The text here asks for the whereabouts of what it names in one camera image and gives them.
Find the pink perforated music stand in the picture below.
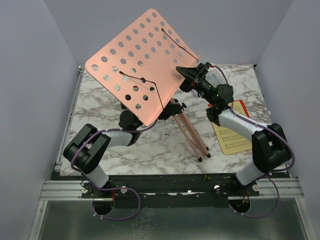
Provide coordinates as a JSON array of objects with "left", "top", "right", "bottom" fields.
[{"left": 84, "top": 8, "right": 212, "bottom": 163}]

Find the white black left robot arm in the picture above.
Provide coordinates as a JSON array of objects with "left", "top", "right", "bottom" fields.
[{"left": 62, "top": 110, "right": 143, "bottom": 198}]

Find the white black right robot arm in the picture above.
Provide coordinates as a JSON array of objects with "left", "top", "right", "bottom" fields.
[{"left": 175, "top": 62, "right": 295, "bottom": 196}]

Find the clear plastic compartment box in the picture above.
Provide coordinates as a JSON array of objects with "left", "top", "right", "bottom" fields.
[{"left": 209, "top": 71, "right": 226, "bottom": 85}]

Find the red paper sheet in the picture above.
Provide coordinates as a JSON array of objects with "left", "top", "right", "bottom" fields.
[{"left": 233, "top": 100, "right": 250, "bottom": 118}]

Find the yellow sheet music page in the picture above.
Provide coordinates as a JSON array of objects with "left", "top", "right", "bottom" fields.
[{"left": 211, "top": 100, "right": 253, "bottom": 155}]

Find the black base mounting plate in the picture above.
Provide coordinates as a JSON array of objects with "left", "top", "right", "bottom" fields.
[{"left": 51, "top": 173, "right": 291, "bottom": 209}]

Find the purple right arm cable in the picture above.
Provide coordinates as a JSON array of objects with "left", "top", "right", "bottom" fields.
[{"left": 211, "top": 64, "right": 296, "bottom": 218}]

